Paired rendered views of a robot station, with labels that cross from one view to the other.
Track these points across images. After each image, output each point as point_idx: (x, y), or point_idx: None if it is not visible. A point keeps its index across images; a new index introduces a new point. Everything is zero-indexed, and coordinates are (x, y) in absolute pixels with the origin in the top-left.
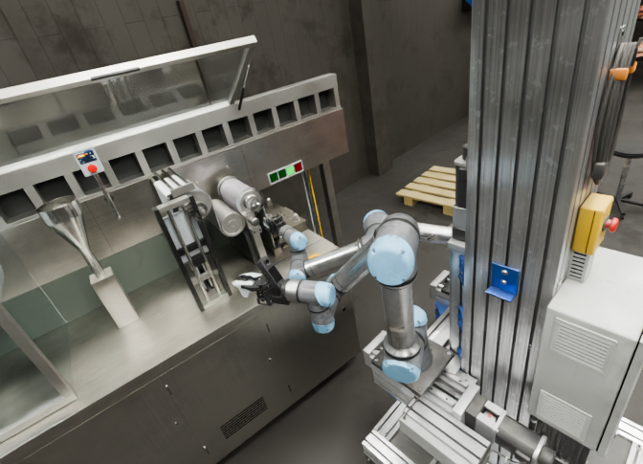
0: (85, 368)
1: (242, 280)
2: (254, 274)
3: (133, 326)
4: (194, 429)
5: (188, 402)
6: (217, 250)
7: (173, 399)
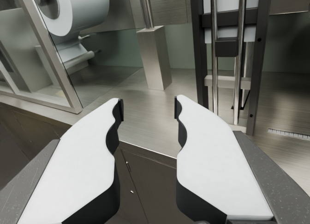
0: (106, 99)
1: (112, 123)
2: (222, 148)
3: (153, 93)
4: (144, 208)
5: (143, 190)
6: (296, 73)
7: (132, 176)
